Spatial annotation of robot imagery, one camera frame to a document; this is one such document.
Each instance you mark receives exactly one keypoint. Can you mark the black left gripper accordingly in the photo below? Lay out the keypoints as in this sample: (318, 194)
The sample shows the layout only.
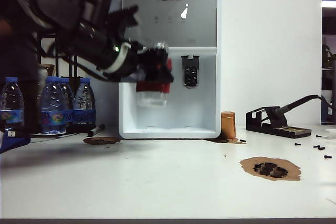
(126, 61)

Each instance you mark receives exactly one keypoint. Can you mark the glass bottle with red belts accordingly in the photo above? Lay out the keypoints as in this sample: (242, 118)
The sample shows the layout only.
(152, 98)

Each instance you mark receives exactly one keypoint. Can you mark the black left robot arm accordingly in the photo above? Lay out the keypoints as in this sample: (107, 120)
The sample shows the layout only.
(65, 3)

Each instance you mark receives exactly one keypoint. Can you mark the black dispenser tap lever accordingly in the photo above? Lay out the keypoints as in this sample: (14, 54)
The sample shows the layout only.
(190, 75)

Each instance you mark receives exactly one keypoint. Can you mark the white AUX water dispenser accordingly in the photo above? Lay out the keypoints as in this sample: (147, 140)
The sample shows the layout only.
(199, 24)

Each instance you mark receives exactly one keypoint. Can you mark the plastic water bottle blue cap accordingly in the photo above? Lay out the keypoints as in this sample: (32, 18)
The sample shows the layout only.
(84, 103)
(52, 103)
(67, 98)
(11, 98)

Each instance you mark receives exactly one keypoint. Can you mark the black stair railing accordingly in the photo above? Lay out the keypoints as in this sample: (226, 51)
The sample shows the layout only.
(75, 70)

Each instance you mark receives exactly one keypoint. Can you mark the black marker pen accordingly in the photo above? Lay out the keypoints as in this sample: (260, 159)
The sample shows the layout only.
(95, 130)

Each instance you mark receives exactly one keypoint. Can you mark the copper cylindrical cap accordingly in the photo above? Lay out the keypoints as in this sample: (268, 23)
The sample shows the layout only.
(228, 125)

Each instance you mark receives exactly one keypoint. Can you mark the large brown torn patch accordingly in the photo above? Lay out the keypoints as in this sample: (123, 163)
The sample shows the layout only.
(249, 167)

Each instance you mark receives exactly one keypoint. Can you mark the black soldering iron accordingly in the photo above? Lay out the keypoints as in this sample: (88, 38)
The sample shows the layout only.
(299, 102)

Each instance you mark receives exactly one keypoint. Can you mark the black soldering iron stand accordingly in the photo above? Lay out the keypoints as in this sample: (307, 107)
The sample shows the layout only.
(288, 132)

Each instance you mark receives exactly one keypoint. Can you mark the blue cloth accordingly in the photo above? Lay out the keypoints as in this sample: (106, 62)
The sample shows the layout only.
(13, 144)

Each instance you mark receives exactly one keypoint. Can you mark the fluorescent ceiling light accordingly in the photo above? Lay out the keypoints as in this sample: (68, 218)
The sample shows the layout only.
(328, 3)

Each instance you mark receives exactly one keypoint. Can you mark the wooden frame with plastic wrap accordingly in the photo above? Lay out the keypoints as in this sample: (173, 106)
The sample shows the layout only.
(51, 70)

